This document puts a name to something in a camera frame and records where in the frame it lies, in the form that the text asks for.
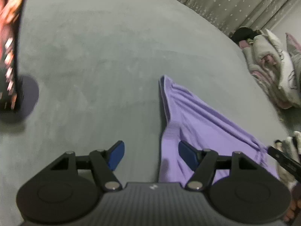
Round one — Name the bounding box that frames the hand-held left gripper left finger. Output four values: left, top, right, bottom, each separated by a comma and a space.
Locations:
50, 140, 125, 191

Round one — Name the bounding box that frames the black cloth bundle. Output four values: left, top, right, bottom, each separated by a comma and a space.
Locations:
232, 27, 255, 44

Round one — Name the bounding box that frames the black smartphone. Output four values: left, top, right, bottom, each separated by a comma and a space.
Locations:
0, 0, 30, 112

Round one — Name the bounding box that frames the grey bed blanket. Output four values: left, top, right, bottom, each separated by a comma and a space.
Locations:
0, 0, 301, 226

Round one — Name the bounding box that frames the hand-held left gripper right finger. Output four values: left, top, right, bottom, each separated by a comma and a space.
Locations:
178, 141, 258, 192

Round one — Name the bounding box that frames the person's right hand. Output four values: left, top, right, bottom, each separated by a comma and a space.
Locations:
283, 196, 301, 223

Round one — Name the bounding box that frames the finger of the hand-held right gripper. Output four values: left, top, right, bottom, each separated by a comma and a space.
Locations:
267, 146, 301, 182

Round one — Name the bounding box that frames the grey and pink pillow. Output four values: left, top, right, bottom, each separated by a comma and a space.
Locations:
286, 33, 301, 60

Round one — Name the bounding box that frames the grey star-patterned curtain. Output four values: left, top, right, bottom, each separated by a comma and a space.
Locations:
141, 0, 301, 36

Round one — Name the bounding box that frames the folded beige garment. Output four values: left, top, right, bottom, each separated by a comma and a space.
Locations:
275, 139, 301, 187

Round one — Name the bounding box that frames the purple shirt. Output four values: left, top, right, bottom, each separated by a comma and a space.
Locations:
158, 75, 280, 186

